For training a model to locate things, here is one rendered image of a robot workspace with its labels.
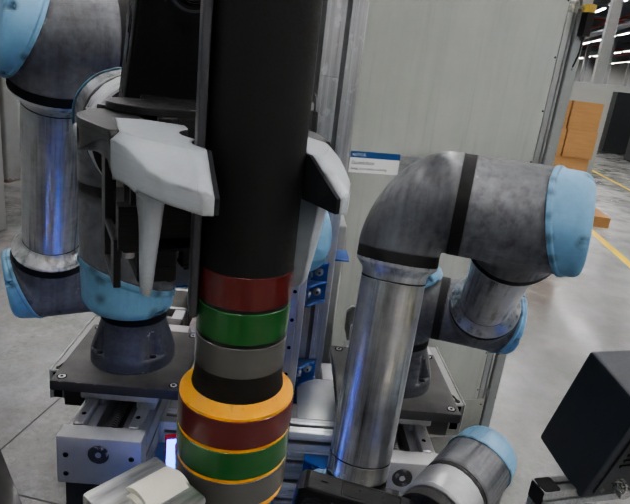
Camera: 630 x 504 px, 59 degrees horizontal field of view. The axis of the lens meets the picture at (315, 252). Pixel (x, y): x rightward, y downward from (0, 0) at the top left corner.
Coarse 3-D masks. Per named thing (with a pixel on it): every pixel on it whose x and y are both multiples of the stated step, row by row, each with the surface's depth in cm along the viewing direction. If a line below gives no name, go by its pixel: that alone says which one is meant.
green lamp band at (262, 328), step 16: (288, 304) 20; (208, 320) 19; (224, 320) 19; (240, 320) 19; (256, 320) 19; (272, 320) 19; (288, 320) 20; (208, 336) 19; (224, 336) 19; (240, 336) 19; (256, 336) 19; (272, 336) 20
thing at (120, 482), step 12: (132, 468) 20; (144, 468) 20; (156, 468) 21; (120, 480) 20; (132, 480) 20; (96, 492) 19; (108, 492) 19; (120, 492) 19; (180, 492) 20; (192, 492) 20
